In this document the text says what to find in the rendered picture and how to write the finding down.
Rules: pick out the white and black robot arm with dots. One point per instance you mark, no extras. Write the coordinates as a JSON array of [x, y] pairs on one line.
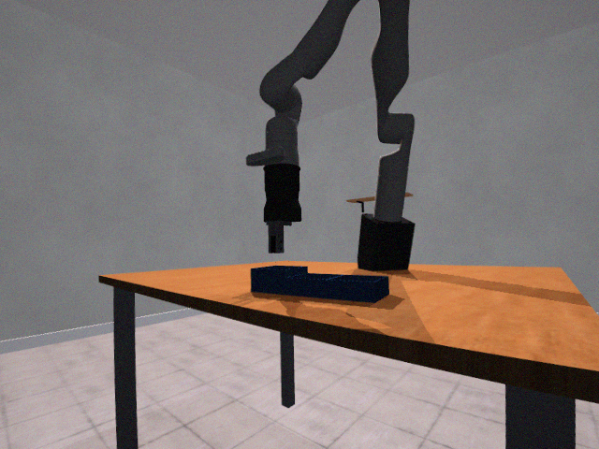
[[390, 70]]

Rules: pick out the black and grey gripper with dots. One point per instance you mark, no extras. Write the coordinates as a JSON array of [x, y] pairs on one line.
[[282, 187]]

